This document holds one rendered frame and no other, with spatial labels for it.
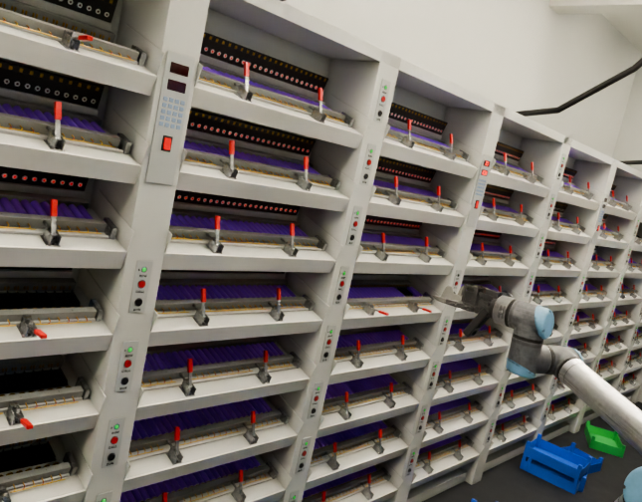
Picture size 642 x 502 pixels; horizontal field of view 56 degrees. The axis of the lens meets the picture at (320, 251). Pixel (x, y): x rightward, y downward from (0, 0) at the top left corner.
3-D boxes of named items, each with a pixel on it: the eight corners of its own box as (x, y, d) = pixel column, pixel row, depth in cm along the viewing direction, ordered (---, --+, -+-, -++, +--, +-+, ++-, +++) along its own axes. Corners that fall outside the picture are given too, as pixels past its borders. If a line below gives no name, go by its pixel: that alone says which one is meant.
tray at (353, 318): (436, 321, 241) (448, 302, 238) (336, 330, 196) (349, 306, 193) (401, 292, 253) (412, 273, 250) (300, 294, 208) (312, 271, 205)
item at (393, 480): (393, 497, 252) (408, 473, 247) (289, 543, 207) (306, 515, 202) (361, 460, 264) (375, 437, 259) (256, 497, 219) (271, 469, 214)
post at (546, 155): (480, 480, 311) (572, 138, 287) (471, 485, 304) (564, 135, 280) (447, 461, 325) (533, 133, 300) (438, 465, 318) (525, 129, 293)
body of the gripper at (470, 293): (473, 283, 202) (507, 293, 194) (467, 308, 203) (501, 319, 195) (461, 283, 196) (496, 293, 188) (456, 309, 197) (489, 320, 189)
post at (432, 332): (401, 520, 260) (506, 108, 235) (388, 526, 253) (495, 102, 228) (366, 495, 273) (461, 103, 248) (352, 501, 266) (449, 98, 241)
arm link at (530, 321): (539, 343, 177) (547, 310, 176) (501, 330, 186) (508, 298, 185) (552, 341, 184) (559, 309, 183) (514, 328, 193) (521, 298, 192)
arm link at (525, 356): (547, 381, 184) (556, 343, 183) (516, 379, 180) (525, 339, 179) (528, 371, 193) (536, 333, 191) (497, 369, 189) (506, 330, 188)
